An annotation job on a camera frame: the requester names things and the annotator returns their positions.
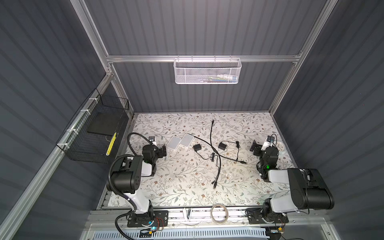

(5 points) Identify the white network switch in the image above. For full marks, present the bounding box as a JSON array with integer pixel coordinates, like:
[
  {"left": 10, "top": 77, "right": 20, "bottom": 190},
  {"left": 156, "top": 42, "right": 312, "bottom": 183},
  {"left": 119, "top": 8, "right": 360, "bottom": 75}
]
[
  {"left": 167, "top": 136, "right": 182, "bottom": 151},
  {"left": 180, "top": 134, "right": 195, "bottom": 148}
]

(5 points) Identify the black power adapter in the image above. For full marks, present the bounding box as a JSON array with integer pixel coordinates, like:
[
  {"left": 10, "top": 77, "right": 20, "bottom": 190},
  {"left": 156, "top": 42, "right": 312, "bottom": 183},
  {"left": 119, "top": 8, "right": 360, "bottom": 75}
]
[
  {"left": 193, "top": 144, "right": 202, "bottom": 152},
  {"left": 218, "top": 142, "right": 227, "bottom": 151}
]

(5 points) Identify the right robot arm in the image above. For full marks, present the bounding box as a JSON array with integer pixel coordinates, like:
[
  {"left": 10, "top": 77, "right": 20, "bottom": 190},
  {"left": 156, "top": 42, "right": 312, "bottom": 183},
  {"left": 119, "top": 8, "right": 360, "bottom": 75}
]
[{"left": 246, "top": 136, "right": 335, "bottom": 224}]

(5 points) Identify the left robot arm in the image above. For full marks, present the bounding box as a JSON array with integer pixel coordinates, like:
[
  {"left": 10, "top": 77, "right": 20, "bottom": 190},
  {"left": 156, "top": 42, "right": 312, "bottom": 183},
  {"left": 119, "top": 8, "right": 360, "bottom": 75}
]
[{"left": 106, "top": 132, "right": 167, "bottom": 217}]

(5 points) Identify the black foam pad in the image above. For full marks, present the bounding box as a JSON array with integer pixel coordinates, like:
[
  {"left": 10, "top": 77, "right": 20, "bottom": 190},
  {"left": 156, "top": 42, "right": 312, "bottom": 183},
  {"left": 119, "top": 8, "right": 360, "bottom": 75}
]
[{"left": 87, "top": 113, "right": 121, "bottom": 137}]

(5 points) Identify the clear tape roll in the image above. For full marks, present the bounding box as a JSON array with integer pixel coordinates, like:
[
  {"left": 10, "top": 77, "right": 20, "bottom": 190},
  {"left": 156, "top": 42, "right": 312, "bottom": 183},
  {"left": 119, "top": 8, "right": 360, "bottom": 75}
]
[{"left": 210, "top": 204, "right": 229, "bottom": 225}]

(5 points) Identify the long black ethernet cable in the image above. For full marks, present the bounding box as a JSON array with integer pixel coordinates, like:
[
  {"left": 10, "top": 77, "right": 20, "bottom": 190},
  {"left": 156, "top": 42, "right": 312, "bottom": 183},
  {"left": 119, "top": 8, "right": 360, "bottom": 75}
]
[{"left": 185, "top": 133, "right": 248, "bottom": 165}]

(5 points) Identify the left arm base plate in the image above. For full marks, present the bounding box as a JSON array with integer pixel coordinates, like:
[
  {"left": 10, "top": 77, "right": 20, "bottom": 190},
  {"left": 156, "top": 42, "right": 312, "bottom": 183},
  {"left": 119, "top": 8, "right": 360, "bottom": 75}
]
[{"left": 126, "top": 211, "right": 169, "bottom": 228}]

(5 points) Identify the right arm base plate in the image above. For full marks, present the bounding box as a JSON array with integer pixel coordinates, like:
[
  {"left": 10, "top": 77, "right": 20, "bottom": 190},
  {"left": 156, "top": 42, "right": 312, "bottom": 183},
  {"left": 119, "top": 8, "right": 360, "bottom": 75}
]
[{"left": 245, "top": 208, "right": 289, "bottom": 225}]

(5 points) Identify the black wire basket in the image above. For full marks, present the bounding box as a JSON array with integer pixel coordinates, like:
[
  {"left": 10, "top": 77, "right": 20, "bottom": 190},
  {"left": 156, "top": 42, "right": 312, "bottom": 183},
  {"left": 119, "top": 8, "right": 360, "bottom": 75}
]
[{"left": 56, "top": 90, "right": 130, "bottom": 164}]

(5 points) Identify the white wire mesh basket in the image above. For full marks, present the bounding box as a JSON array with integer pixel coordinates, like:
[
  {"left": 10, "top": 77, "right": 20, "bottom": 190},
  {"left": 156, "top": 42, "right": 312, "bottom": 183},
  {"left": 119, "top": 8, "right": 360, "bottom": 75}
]
[{"left": 173, "top": 58, "right": 242, "bottom": 85}]

